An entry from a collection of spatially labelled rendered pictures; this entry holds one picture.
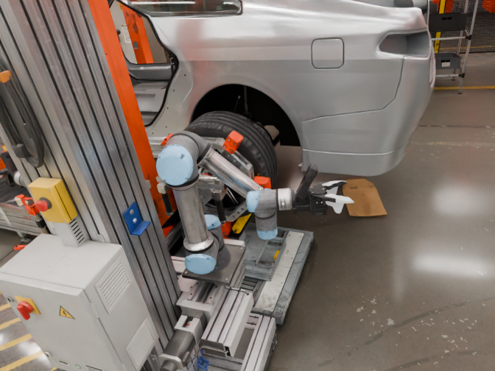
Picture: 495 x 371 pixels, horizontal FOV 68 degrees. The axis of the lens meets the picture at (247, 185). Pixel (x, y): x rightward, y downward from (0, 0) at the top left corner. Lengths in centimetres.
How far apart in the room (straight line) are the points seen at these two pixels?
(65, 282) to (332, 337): 162
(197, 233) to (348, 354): 129
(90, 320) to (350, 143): 161
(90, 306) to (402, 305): 191
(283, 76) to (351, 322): 151
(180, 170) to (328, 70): 115
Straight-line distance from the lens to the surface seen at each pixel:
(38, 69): 104
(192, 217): 130
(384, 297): 259
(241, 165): 199
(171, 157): 116
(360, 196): 342
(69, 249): 130
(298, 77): 211
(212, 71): 230
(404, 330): 246
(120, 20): 712
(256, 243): 262
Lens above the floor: 194
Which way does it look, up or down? 32 degrees down
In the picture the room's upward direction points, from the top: 8 degrees counter-clockwise
